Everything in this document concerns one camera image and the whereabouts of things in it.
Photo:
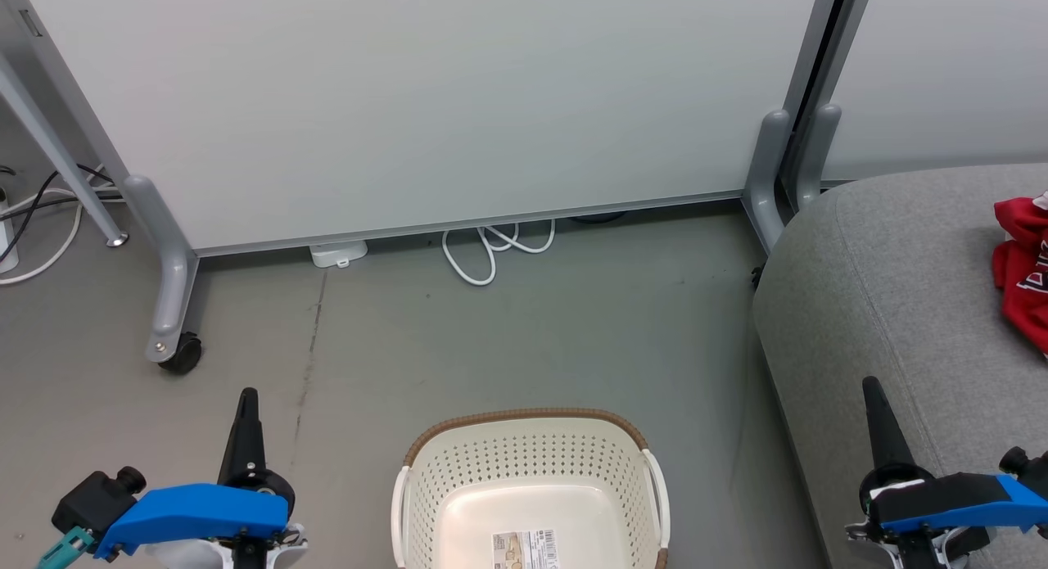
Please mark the grey partition foot beside sofa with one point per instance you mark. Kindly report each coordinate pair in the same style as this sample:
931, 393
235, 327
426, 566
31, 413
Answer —
765, 176

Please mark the large black caster wheel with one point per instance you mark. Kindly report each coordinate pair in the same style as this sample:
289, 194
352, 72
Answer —
184, 356

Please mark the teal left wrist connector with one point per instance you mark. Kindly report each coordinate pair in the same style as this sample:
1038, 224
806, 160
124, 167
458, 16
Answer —
61, 551

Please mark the grey metal desk leg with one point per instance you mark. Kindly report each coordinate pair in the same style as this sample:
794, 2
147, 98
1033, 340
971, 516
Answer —
57, 151

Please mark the blue wrist camera cover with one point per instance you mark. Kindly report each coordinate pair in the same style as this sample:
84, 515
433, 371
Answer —
196, 508
1015, 499

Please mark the narrow white partition panel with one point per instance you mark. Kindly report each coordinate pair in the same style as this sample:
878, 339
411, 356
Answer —
941, 61

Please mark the paper label in basket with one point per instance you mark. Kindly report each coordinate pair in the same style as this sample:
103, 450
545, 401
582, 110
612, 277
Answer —
524, 550

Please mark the white power strip box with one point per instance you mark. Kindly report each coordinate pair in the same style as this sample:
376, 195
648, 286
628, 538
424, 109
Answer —
6, 233

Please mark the grey foot of narrow partition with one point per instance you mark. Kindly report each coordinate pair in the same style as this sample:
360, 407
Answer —
815, 151

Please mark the white adapter box under partition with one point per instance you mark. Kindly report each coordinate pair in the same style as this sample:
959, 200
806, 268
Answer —
337, 254

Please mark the grey fabric sofa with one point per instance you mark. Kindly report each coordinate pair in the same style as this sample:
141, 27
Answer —
901, 307

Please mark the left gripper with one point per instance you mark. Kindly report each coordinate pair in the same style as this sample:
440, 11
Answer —
280, 483

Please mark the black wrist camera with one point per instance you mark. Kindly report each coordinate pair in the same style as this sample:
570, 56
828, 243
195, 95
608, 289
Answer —
1023, 462
90, 503

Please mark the grey partition foot with caster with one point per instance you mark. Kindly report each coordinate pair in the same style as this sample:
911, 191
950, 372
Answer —
168, 258

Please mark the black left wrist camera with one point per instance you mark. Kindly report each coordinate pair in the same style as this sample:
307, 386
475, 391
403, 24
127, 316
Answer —
90, 503

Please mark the blue left wrist camera cover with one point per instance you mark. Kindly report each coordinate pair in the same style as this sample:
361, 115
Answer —
196, 508

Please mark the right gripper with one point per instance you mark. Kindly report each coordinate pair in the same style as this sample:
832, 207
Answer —
896, 473

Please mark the white perforated laundry basket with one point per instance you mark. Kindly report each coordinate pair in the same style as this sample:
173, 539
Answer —
532, 471

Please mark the large white partition panel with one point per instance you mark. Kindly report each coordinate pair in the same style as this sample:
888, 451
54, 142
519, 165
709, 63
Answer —
409, 102

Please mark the small black sofa-side caster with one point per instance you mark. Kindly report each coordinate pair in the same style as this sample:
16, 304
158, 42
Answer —
757, 277

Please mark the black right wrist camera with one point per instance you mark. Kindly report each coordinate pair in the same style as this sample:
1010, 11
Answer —
1023, 462

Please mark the blue right wrist camera cover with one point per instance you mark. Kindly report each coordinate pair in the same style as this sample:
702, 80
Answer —
1015, 499

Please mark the red jersey with white sleeve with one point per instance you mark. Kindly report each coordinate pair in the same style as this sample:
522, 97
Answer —
1023, 274

